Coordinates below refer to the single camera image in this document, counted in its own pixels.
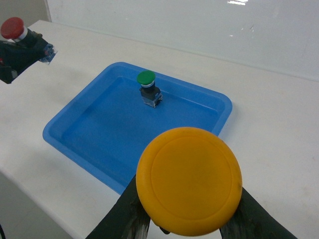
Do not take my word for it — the yellow mushroom push button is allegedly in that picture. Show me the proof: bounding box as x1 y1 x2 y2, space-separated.
136 127 242 237

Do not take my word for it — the blue plastic tray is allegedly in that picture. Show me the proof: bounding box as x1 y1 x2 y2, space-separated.
43 62 232 194

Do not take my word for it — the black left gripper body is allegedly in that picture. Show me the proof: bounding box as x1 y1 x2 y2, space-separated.
0 41 17 84

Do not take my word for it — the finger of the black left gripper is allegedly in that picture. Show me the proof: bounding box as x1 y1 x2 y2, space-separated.
4 41 43 75

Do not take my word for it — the red mushroom push button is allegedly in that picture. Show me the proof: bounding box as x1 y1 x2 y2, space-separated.
0 17 57 64

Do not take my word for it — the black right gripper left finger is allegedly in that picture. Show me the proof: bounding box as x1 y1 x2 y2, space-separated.
87 177 151 239

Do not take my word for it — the green mushroom push button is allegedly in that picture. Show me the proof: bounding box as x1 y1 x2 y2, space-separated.
137 70 162 108

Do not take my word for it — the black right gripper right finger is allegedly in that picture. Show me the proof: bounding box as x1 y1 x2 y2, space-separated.
219 189 296 239

